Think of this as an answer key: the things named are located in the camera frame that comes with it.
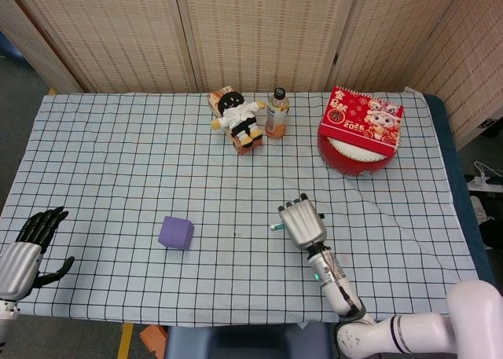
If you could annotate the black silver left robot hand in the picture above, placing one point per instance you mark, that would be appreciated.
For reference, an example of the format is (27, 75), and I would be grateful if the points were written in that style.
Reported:
(17, 268)

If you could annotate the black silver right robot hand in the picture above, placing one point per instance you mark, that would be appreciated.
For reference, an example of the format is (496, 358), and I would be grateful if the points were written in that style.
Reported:
(304, 225)

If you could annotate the green marker pen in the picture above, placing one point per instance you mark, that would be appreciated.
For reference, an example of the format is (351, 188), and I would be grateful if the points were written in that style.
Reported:
(276, 227)

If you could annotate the purple foam cube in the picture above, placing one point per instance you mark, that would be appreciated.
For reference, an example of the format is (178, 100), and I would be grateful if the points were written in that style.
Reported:
(175, 233)

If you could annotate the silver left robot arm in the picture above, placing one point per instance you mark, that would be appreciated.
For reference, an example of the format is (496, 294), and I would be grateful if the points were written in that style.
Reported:
(6, 319)

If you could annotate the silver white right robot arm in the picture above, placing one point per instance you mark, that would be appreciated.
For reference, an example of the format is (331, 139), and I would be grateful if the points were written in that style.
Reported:
(424, 331)

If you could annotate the red drum with studs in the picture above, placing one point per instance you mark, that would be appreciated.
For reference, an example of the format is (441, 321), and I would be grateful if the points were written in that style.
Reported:
(349, 162)

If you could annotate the orange cardboard box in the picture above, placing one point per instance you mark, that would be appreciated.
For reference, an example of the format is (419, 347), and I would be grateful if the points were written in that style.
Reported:
(245, 149)

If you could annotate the orange drink plastic bottle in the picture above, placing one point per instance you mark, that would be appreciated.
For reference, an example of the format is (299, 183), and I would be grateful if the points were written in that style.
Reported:
(276, 117)

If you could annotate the red 2026 desk calendar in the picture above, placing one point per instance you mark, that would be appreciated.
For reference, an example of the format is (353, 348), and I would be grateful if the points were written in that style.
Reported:
(353, 123)

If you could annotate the black white plush doll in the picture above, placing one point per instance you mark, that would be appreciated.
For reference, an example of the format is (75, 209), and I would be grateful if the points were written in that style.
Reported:
(237, 113)

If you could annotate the dark blue padded seat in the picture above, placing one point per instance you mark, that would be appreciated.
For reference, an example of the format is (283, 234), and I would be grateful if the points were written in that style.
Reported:
(247, 343)

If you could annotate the white black checkered tablecloth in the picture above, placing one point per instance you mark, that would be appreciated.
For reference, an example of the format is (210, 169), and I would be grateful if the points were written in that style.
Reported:
(118, 158)

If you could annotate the orange block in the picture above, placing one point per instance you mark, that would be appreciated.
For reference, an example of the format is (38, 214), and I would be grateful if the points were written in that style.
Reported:
(154, 338)

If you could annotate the dark blue padded table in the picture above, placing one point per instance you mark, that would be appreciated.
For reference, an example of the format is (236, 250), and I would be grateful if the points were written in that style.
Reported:
(452, 147)

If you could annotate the white shoe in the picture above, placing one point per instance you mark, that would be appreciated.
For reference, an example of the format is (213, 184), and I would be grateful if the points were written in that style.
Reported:
(477, 209)

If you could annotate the white power strip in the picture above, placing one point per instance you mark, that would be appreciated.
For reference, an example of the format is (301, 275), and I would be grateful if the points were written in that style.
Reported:
(481, 182)

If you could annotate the beige wooden folding screen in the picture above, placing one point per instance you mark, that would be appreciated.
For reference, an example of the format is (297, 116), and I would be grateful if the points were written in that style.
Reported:
(255, 33)

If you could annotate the blue plastic object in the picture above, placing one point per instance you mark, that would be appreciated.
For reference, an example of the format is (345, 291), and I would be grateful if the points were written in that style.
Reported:
(9, 50)

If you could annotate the black bracket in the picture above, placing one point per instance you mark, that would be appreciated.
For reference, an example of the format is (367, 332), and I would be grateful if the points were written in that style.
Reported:
(489, 123)

